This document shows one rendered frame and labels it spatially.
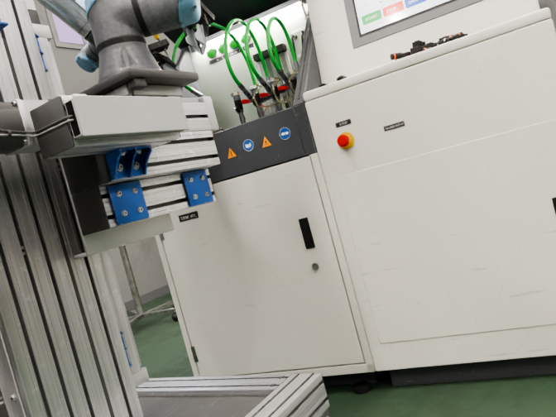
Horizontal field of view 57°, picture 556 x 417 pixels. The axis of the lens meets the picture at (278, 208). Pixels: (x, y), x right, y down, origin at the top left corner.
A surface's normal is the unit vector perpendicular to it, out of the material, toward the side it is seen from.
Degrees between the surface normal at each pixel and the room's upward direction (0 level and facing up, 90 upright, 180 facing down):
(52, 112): 90
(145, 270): 90
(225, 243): 90
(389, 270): 90
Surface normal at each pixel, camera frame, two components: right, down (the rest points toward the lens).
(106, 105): 0.82, -0.20
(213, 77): -0.40, 0.14
